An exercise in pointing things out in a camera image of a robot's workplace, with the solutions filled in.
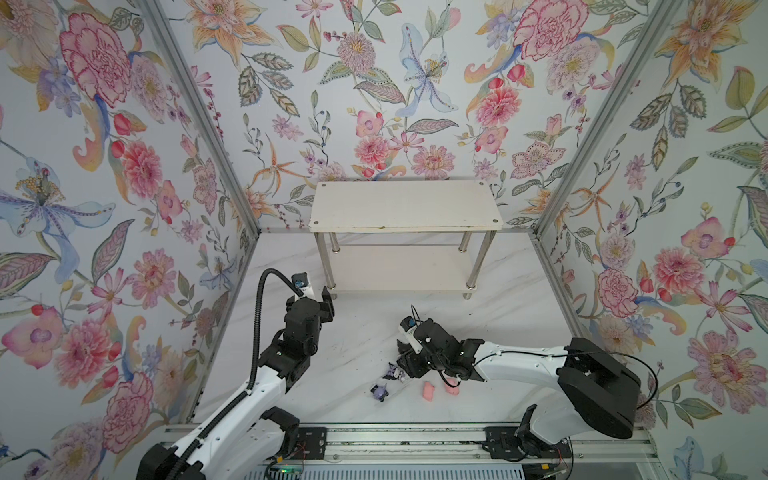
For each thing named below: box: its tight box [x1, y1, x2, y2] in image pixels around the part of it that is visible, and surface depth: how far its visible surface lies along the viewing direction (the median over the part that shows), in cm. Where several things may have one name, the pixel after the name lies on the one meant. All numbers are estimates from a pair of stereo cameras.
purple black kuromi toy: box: [382, 362, 405, 382], surface depth 85 cm
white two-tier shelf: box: [308, 180, 503, 299], surface depth 94 cm
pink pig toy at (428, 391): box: [422, 381, 436, 402], surface depth 83 cm
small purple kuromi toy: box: [370, 384, 389, 403], surface depth 81 cm
